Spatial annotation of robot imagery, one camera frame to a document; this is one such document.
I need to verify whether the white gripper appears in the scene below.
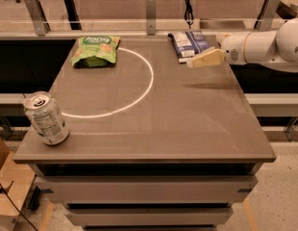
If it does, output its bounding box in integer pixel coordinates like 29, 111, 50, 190
186, 32, 249, 68

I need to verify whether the blue chip bag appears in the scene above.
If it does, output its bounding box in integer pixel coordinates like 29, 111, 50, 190
168, 31, 210, 64

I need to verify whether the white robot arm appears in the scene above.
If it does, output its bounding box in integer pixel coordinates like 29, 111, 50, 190
186, 17, 298, 73

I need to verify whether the green chip bag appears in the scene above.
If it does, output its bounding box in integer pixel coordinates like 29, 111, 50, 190
71, 36, 120, 68

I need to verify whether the silver soda can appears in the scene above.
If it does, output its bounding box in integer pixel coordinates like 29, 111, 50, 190
23, 91, 69, 145

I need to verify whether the grey drawer cabinet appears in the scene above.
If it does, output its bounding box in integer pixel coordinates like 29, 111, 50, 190
36, 175, 258, 230

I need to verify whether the cardboard box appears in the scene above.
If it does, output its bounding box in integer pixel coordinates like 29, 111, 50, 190
0, 138, 35, 231

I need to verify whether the black hanging cable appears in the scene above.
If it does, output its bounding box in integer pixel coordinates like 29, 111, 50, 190
183, 0, 195, 30

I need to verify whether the right metal rail bracket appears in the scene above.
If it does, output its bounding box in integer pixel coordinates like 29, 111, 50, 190
255, 0, 281, 32

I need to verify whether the metal rail bracket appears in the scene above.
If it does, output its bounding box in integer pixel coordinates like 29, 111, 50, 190
255, 0, 281, 32
23, 0, 50, 36
146, 0, 157, 35

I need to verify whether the middle metal rail bracket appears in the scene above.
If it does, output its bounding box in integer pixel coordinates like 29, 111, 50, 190
146, 0, 157, 35

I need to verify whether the left metal rail bracket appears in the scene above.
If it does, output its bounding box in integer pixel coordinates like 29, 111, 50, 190
23, 0, 50, 36

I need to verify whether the black floor cable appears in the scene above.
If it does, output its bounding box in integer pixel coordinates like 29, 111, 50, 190
0, 173, 39, 231

